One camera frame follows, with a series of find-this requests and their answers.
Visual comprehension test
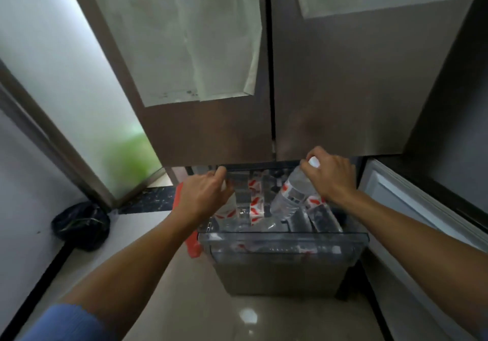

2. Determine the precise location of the person's left hand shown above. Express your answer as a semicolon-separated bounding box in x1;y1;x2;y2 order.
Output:
173;166;235;225

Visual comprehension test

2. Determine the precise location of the person's right hand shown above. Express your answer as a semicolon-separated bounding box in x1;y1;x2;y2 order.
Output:
299;146;359;206

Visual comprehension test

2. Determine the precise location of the clear water bottle red label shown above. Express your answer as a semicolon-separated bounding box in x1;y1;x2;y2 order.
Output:
268;156;323;221

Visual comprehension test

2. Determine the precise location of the pile of water bottles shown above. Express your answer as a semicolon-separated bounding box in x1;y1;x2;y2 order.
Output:
207;169;344;254

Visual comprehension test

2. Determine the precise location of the beige refrigerator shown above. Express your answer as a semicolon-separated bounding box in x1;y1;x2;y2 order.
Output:
63;0;488;298

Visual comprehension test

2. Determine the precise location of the fridge compartment door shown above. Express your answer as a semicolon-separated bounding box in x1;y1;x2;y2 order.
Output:
357;158;488;341

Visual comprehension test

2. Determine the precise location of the clear fridge drawer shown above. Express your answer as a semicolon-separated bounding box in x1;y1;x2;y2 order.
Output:
197;163;370;265

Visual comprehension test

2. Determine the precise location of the person's left forearm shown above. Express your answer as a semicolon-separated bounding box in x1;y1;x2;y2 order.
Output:
60;211;201;339

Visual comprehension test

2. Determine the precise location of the person's blue left sleeve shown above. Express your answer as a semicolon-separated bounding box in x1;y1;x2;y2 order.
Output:
19;303;111;341

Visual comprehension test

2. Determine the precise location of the orange plastic stool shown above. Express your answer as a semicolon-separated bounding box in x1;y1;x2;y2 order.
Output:
172;183;202;259

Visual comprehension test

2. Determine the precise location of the black trash bag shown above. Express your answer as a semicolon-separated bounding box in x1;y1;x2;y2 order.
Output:
51;201;111;253

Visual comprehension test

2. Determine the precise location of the wide paper sheet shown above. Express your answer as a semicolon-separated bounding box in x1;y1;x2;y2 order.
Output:
87;0;263;108

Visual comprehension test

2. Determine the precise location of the frosted glass door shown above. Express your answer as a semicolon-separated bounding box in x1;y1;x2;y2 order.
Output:
0;0;167;210

